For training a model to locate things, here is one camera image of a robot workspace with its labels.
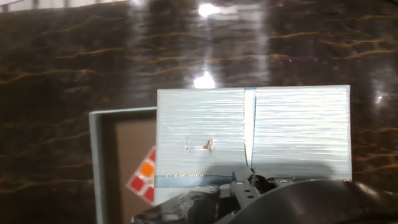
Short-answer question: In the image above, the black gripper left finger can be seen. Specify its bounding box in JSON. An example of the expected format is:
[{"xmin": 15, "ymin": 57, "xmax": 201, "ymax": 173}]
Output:
[{"xmin": 133, "ymin": 167, "xmax": 261, "ymax": 224}]

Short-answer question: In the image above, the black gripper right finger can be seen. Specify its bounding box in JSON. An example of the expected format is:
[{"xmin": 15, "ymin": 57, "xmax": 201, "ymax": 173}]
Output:
[{"xmin": 217, "ymin": 176, "xmax": 398, "ymax": 224}]

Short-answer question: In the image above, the light blue box lid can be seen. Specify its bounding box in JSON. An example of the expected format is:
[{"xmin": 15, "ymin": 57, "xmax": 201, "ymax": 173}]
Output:
[{"xmin": 154, "ymin": 84, "xmax": 353, "ymax": 206}]

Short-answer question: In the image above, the light blue open box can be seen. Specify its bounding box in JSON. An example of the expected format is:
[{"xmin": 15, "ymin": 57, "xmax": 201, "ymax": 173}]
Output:
[{"xmin": 88, "ymin": 106, "xmax": 158, "ymax": 224}]

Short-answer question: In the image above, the white Rubik's cube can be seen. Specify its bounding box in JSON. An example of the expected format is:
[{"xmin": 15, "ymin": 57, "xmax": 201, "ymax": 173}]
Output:
[{"xmin": 126, "ymin": 146, "xmax": 156, "ymax": 206}]

